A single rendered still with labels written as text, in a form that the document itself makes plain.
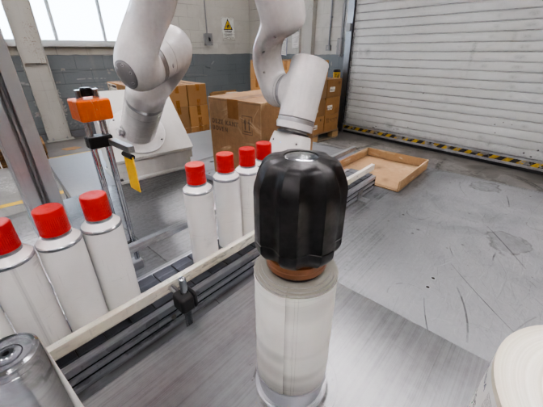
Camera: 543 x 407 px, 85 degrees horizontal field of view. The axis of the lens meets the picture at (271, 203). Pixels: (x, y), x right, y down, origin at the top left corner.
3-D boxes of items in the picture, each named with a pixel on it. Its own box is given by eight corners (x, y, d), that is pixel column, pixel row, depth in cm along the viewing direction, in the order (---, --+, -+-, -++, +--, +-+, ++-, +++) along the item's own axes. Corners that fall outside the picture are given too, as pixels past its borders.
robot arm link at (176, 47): (115, 95, 91) (120, 31, 71) (156, 69, 101) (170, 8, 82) (147, 122, 93) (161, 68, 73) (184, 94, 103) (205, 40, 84)
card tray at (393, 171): (397, 192, 100) (400, 181, 99) (331, 173, 116) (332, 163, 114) (427, 169, 120) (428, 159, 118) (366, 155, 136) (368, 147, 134)
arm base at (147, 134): (125, 161, 104) (131, 132, 89) (98, 115, 105) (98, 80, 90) (174, 145, 115) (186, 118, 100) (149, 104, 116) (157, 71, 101)
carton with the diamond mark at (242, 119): (262, 188, 99) (260, 102, 86) (214, 171, 112) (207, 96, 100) (311, 164, 119) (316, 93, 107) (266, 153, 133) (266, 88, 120)
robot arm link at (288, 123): (270, 112, 67) (267, 126, 68) (300, 118, 62) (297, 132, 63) (291, 119, 74) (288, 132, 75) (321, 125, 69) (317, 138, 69)
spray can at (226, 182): (229, 253, 62) (222, 159, 52) (214, 244, 65) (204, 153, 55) (248, 243, 65) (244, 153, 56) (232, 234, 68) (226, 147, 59)
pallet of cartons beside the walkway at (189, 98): (214, 153, 408) (208, 83, 367) (156, 168, 357) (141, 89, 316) (173, 136, 486) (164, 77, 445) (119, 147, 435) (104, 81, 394)
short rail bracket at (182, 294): (188, 342, 49) (178, 287, 43) (178, 332, 50) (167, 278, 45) (204, 330, 51) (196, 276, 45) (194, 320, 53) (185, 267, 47)
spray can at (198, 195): (204, 272, 57) (190, 171, 47) (187, 261, 60) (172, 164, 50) (225, 259, 60) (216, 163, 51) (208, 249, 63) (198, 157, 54)
